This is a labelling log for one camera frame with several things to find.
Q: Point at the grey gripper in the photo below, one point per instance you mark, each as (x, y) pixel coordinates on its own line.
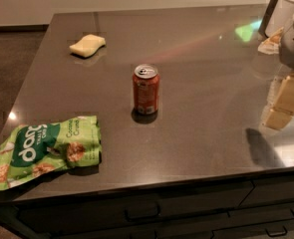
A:
(282, 42)

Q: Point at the yellow sponge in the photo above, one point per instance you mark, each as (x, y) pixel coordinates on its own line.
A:
(88, 45)

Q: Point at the white paper cup with lid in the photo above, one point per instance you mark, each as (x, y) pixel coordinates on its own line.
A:
(277, 13)

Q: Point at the dark drawer cabinet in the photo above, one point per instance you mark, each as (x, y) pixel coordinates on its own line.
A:
(235, 208)

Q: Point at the red soda can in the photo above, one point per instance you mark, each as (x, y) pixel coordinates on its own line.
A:
(146, 89)

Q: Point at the green snack chip bag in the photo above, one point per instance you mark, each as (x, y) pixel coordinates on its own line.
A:
(33, 150)

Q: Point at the black drawer handle right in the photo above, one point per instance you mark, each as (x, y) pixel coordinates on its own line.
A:
(278, 231)

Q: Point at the black drawer handle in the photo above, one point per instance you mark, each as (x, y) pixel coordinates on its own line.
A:
(278, 231)
(142, 212)

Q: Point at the black drawer handle left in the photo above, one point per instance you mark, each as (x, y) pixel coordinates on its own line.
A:
(142, 212)

